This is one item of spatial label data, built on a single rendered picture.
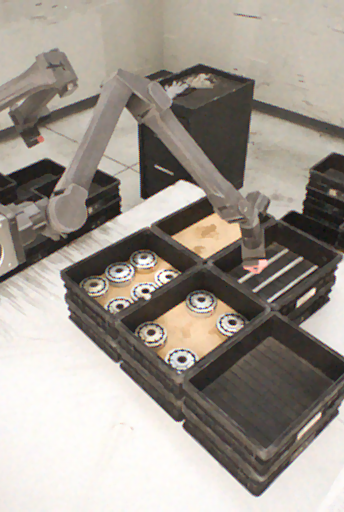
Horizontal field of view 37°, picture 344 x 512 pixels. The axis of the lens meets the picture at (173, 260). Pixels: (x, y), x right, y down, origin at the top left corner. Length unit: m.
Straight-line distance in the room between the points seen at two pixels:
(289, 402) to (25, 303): 1.03
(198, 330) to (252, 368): 0.22
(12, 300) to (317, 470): 1.21
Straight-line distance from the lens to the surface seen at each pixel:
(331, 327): 1.93
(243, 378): 1.55
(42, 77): 1.39
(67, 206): 1.06
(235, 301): 1.70
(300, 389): 1.56
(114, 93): 1.23
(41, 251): 2.68
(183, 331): 1.65
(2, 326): 1.94
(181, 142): 1.31
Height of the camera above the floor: 2.05
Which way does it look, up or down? 40 degrees down
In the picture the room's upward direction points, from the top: 1 degrees clockwise
